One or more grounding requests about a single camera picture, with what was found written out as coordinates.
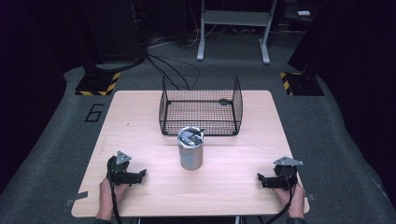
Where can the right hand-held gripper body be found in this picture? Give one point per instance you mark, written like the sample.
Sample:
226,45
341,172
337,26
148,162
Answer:
284,179

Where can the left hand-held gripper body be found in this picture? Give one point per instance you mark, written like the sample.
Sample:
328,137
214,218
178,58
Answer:
120,175

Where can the person's left hand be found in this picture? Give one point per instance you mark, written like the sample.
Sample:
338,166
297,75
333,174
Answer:
107,196

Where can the person's right hand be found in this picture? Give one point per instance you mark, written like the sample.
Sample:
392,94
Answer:
295,200

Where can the grey tape strip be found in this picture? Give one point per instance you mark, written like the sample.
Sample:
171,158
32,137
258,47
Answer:
77,197
310,197

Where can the silver metal can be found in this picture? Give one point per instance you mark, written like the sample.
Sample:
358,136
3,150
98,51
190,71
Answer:
190,155

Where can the black oval basket tag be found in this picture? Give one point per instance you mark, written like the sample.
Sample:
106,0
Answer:
224,102

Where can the black stand base hazard stripes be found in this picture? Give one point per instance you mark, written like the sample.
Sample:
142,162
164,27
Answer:
96,84
303,84

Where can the black curtain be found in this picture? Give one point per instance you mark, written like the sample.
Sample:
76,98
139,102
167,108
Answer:
25,77
358,77

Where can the black equipment cabinet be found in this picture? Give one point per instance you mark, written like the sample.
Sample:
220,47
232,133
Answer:
112,28

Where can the small white box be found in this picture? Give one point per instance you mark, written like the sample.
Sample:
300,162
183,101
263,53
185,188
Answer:
304,13

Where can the white metal desk frame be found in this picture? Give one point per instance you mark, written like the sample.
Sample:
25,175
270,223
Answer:
236,18

